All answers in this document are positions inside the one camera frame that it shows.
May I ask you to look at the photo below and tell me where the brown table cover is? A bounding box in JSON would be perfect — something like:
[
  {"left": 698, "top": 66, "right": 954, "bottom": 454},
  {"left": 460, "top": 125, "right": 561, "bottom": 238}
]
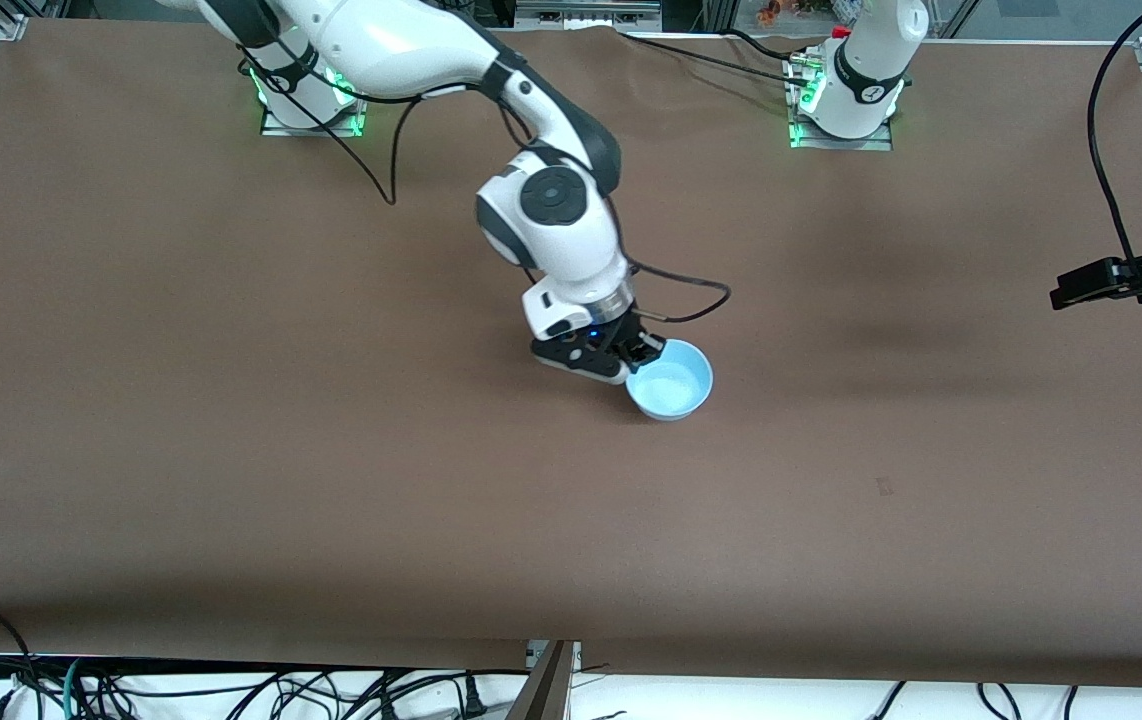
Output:
[{"left": 0, "top": 18, "right": 1142, "bottom": 691}]

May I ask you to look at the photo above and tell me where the short black base cable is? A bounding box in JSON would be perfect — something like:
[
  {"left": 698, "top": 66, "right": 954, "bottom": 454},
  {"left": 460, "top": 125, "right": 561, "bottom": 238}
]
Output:
[{"left": 726, "top": 29, "right": 814, "bottom": 64}]

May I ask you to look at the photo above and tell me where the long black base cable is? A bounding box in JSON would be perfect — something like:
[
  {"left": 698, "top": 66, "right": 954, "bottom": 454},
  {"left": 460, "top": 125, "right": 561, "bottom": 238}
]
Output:
[{"left": 621, "top": 33, "right": 814, "bottom": 89}]

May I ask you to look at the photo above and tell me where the black cable with plug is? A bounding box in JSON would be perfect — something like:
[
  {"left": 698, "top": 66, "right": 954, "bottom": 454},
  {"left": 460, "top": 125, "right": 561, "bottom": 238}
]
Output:
[{"left": 351, "top": 672, "right": 488, "bottom": 719}]

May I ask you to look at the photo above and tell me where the blue bowl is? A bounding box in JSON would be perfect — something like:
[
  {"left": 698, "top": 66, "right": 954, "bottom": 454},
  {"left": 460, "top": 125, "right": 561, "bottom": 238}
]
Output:
[{"left": 626, "top": 338, "right": 714, "bottom": 422}]

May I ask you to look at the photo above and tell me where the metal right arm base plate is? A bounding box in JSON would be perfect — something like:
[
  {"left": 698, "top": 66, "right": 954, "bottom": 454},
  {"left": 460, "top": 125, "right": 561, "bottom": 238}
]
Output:
[{"left": 261, "top": 90, "right": 368, "bottom": 138}]

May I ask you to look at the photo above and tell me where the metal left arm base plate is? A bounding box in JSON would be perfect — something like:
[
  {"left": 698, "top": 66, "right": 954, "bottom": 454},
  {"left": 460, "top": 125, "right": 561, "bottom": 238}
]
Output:
[{"left": 788, "top": 55, "right": 894, "bottom": 152}]

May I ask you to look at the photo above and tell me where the grey metal beam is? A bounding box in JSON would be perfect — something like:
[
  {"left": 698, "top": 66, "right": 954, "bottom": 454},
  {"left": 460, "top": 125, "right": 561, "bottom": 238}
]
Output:
[{"left": 506, "top": 640, "right": 574, "bottom": 720}]

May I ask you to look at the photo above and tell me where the grey background device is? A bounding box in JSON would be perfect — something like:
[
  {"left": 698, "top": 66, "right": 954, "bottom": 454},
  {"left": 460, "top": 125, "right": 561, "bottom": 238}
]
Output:
[{"left": 516, "top": 0, "right": 662, "bottom": 31}]

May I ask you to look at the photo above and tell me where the small white bracket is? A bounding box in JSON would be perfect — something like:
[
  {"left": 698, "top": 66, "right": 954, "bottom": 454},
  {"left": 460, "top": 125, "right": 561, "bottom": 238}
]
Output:
[{"left": 526, "top": 640, "right": 582, "bottom": 673}]

